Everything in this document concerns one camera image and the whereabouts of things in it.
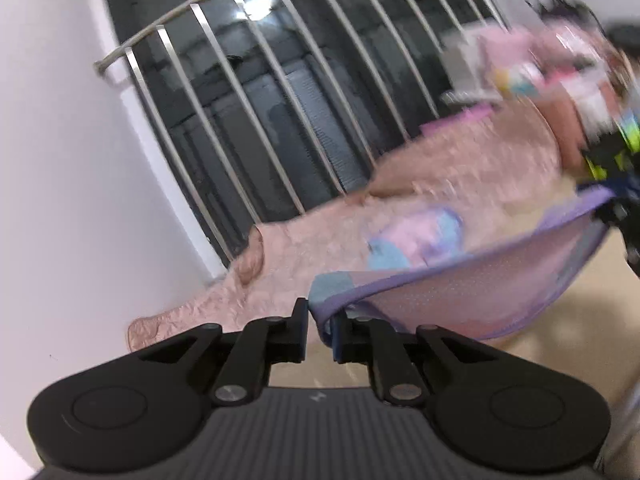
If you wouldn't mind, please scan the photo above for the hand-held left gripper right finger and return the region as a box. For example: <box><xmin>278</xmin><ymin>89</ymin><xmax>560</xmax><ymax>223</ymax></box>
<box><xmin>330</xmin><ymin>310</ymin><xmax>501</xmax><ymax>408</ymax></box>

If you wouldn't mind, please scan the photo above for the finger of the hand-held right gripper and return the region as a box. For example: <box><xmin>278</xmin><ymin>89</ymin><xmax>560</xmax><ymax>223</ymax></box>
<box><xmin>592</xmin><ymin>185</ymin><xmax>640</xmax><ymax>278</ymax></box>

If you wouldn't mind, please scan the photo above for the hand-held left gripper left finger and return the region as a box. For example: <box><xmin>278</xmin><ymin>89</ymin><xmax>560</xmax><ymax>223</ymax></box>
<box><xmin>135</xmin><ymin>298</ymin><xmax>308</xmax><ymax>407</ymax></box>

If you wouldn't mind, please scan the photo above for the pink mesh garment purple trim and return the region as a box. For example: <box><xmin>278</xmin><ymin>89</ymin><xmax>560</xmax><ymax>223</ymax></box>
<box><xmin>307</xmin><ymin>182</ymin><xmax>613</xmax><ymax>348</ymax></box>

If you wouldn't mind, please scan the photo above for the person's right forearm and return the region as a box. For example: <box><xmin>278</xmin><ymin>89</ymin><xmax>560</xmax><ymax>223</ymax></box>
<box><xmin>542</xmin><ymin>55</ymin><xmax>626</xmax><ymax>173</ymax></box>

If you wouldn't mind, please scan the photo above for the pink clothes pile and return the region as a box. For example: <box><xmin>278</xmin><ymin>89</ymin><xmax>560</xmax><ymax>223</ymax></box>
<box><xmin>475</xmin><ymin>22</ymin><xmax>621</xmax><ymax>111</ymax></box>

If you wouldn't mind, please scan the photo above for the pink fluffy blanket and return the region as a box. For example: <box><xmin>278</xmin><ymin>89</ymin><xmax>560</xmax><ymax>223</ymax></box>
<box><xmin>127</xmin><ymin>105</ymin><xmax>591</xmax><ymax>356</ymax></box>

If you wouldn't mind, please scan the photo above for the folded pink and blue garment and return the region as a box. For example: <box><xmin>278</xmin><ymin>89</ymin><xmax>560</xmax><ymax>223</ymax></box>
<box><xmin>367</xmin><ymin>207</ymin><xmax>463</xmax><ymax>272</ymax></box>

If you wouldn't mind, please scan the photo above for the magenta flat item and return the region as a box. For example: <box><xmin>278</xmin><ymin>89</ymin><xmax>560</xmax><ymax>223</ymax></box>
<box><xmin>419</xmin><ymin>106</ymin><xmax>492</xmax><ymax>135</ymax></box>

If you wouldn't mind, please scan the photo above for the dark blurred object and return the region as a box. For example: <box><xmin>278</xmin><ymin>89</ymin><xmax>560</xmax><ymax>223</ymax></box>
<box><xmin>520</xmin><ymin>0</ymin><xmax>603</xmax><ymax>27</ymax></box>

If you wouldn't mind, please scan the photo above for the white metal railing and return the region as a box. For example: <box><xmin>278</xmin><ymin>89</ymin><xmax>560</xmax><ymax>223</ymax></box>
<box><xmin>94</xmin><ymin>0</ymin><xmax>511</xmax><ymax>267</ymax></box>

